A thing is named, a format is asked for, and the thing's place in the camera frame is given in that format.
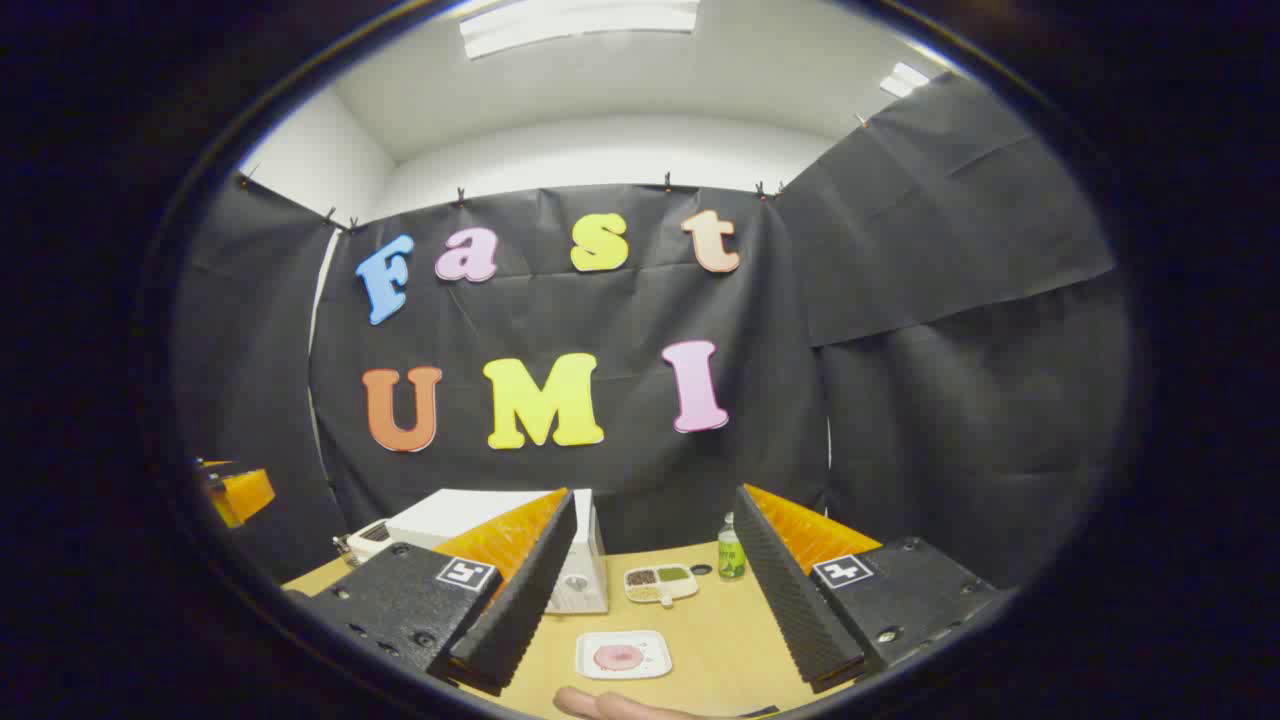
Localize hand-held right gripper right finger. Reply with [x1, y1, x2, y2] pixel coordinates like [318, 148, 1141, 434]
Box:
[733, 483, 1009, 694]

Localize white square plate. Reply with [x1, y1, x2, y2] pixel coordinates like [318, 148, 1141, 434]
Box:
[575, 629, 674, 682]

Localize small ceiling light panel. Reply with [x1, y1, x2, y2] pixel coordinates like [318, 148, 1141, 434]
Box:
[879, 61, 932, 100]

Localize white divided dish of beans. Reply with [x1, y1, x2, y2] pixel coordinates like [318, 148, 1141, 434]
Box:
[624, 563, 699, 608]

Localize white microwave oven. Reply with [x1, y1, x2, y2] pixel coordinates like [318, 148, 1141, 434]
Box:
[385, 487, 610, 615]

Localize white toaster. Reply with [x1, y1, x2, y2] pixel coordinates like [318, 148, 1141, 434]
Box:
[345, 519, 394, 563]

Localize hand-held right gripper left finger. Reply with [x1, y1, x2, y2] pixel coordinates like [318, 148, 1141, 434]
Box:
[285, 487, 579, 698]

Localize green label drink bottle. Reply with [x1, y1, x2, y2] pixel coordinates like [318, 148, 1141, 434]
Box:
[717, 512, 747, 580]

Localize long ceiling light panel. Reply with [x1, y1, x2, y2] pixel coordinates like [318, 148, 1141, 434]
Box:
[459, 0, 701, 60]

